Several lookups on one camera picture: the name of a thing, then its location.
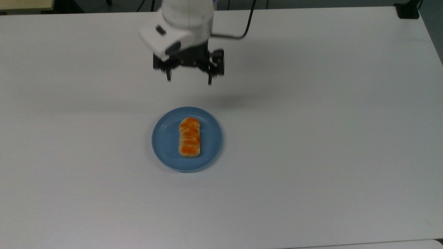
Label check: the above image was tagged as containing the orange glazed bread loaf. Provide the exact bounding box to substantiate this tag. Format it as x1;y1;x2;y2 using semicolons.
178;117;202;159

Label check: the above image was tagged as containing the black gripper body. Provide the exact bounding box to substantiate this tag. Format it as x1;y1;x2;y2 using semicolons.
153;41;213;77

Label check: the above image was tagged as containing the light wooden furniture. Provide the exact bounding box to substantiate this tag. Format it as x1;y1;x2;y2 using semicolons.
0;0;56;11

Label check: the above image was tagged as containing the black table clamp stand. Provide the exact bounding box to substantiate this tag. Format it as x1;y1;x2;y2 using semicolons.
394;0;423;20

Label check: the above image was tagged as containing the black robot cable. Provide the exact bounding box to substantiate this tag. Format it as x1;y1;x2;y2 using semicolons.
210;0;257;40

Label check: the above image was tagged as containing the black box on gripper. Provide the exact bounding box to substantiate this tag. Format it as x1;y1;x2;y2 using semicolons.
212;49;225;76

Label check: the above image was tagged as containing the blue round plate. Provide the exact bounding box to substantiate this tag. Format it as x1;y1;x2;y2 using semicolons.
151;106;223;173

